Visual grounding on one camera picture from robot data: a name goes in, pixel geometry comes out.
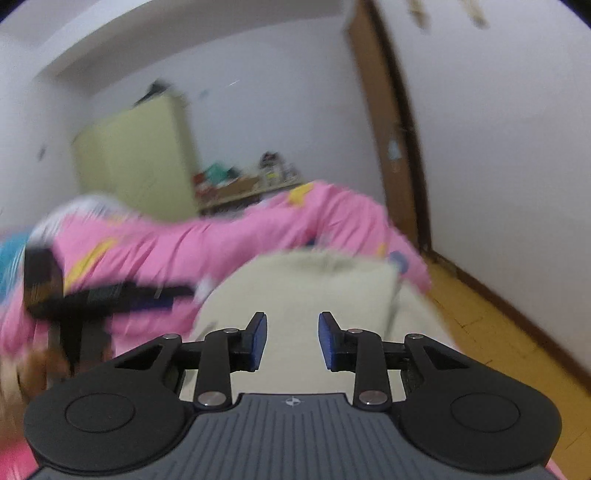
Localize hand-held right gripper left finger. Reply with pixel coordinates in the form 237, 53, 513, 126
113, 312, 269, 409

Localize brown wooden door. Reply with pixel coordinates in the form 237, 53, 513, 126
345, 0, 435, 254

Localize brown skirting board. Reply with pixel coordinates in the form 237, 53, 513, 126
426, 249, 591, 389

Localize cluster of small bottles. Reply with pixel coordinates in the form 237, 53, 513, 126
257, 151, 297, 189

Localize pink floral duvet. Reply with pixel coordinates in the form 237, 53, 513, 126
0, 180, 432, 363

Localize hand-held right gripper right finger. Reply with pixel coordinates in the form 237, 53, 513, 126
318, 311, 469, 411

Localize teal box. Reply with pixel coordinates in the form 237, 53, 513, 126
203, 161, 232, 184

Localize wooden desk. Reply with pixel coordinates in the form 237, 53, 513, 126
198, 178, 306, 217

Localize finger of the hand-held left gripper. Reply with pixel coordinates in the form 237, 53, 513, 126
117, 282, 195, 315

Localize pale green wardrobe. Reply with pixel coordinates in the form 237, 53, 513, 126
71, 91, 202, 219

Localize beige zip jacket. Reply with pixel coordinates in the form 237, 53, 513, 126
190, 251, 462, 398

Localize person's left hand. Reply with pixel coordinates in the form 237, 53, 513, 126
18, 344, 75, 393

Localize teal printed cloth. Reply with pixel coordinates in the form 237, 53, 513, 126
0, 233, 33, 305

